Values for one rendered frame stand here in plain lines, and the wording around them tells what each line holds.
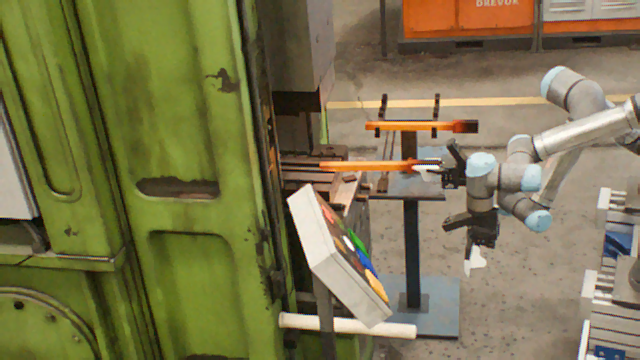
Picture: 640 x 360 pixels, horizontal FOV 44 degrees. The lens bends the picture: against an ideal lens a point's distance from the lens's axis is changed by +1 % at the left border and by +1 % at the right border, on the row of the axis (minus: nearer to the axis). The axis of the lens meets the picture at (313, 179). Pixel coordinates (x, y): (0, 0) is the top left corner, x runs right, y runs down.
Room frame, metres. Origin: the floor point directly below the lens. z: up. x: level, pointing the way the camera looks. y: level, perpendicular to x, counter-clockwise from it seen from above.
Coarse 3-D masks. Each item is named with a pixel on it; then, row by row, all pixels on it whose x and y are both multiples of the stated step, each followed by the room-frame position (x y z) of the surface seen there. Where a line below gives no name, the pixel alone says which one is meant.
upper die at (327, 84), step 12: (324, 84) 2.27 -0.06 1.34; (276, 96) 2.25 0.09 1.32; (288, 96) 2.24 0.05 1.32; (300, 96) 2.23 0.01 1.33; (312, 96) 2.21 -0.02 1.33; (324, 96) 2.25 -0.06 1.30; (276, 108) 2.25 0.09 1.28; (288, 108) 2.24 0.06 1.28; (300, 108) 2.23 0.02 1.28; (312, 108) 2.22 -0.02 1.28
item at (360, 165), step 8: (408, 160) 2.26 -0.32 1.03; (416, 160) 2.25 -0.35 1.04; (424, 160) 2.25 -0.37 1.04; (432, 160) 2.24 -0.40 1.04; (320, 168) 2.33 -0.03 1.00; (328, 168) 2.32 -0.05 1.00; (336, 168) 2.31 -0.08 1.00; (344, 168) 2.30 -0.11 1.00; (352, 168) 2.29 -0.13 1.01; (360, 168) 2.29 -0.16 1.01; (368, 168) 2.28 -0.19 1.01; (376, 168) 2.27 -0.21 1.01; (384, 168) 2.26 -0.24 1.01; (392, 168) 2.26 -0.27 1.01; (400, 168) 2.25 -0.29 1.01; (408, 168) 2.23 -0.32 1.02
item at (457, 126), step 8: (456, 120) 2.57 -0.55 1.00; (464, 120) 2.56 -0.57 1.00; (472, 120) 2.55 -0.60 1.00; (368, 128) 2.62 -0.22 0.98; (384, 128) 2.61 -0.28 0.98; (392, 128) 2.60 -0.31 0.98; (400, 128) 2.60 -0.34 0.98; (408, 128) 2.59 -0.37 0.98; (416, 128) 2.58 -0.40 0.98; (424, 128) 2.58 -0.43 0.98; (440, 128) 2.56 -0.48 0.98; (448, 128) 2.55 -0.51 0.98; (456, 128) 2.56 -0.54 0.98; (464, 128) 2.55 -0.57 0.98; (472, 128) 2.54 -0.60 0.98
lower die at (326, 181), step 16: (288, 160) 2.42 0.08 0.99; (304, 160) 2.41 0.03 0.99; (320, 160) 2.40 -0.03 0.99; (336, 160) 2.38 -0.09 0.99; (288, 176) 2.31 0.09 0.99; (304, 176) 2.30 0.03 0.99; (320, 176) 2.29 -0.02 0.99; (336, 176) 2.32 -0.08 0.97; (288, 192) 2.25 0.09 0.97; (320, 192) 2.22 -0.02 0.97
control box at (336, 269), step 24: (312, 192) 1.86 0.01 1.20; (312, 216) 1.76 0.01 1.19; (336, 216) 1.89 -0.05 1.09; (312, 240) 1.66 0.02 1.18; (312, 264) 1.58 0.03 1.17; (336, 264) 1.58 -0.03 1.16; (360, 264) 1.70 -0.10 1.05; (336, 288) 1.57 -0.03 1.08; (360, 288) 1.58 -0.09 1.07; (360, 312) 1.58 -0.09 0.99; (384, 312) 1.59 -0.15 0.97
